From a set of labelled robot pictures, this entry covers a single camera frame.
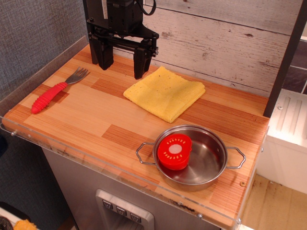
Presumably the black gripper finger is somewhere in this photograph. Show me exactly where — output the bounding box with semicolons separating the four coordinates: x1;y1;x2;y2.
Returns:
90;35;114;70
133;39;152;80

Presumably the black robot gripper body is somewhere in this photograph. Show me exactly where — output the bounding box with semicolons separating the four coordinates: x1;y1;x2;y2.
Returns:
92;0;159;57

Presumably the red plastic tomato half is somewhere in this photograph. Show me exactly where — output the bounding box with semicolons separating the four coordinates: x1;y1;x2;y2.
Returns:
157;134;192;171

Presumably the yellow folded cloth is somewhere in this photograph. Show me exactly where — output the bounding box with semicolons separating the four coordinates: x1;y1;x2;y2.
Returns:
123;67;206;123

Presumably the clear acrylic table guard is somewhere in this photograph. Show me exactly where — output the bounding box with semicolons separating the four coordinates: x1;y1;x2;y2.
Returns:
0;115;269;228

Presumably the stainless steel pot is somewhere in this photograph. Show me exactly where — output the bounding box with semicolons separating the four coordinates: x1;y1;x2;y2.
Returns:
136;124;247;192

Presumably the grey toy kitchen cabinet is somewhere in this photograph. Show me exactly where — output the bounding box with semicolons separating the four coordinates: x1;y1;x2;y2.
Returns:
43;149;218;230

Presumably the silver dispenser button panel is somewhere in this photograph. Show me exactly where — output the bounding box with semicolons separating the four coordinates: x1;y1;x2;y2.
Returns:
95;189;155;230

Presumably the yellow object bottom left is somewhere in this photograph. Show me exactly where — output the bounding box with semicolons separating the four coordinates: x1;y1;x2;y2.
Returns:
13;219;37;230

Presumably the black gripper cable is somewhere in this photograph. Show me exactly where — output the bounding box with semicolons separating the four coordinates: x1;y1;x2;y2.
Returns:
140;0;157;16

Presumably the red handled fork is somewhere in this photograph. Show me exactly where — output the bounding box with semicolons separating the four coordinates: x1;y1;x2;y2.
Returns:
31;67;89;114

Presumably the dark right shelf post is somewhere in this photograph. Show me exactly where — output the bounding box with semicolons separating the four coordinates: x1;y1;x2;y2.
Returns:
263;0;307;118

